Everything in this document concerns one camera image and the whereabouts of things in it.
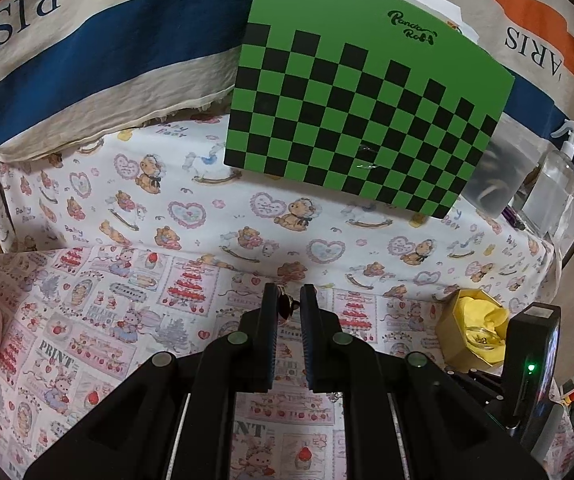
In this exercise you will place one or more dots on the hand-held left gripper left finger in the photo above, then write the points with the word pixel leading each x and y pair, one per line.
pixel 270 340

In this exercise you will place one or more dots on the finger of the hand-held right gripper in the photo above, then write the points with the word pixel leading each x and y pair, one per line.
pixel 477 385

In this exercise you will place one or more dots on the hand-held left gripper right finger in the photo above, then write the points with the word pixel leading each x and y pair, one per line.
pixel 308 340

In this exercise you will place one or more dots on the small dark red charm earring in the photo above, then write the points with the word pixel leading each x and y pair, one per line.
pixel 285 306

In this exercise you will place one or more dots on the yellow jewelry box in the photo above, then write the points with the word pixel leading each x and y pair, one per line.
pixel 459 345

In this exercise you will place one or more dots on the small silver jewelry piece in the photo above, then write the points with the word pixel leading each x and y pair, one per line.
pixel 367 158

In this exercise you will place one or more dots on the yellow cloth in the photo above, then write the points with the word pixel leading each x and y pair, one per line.
pixel 484 317

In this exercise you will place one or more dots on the purple pen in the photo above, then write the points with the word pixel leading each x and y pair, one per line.
pixel 513 218

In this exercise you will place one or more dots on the white bear print sheet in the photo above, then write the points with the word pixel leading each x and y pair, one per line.
pixel 207 210

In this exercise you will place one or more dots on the clear spray bottle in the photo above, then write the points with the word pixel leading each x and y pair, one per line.
pixel 549 185

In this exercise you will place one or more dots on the pink strawberry print cloth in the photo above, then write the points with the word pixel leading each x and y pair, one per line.
pixel 92 340

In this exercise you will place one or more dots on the clear plastic container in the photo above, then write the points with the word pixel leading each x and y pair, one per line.
pixel 497 175

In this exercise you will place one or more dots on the green black checkered board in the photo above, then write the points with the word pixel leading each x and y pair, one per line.
pixel 362 95

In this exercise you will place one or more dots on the striped cream blue orange blanket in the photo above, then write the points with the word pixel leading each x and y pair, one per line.
pixel 102 55

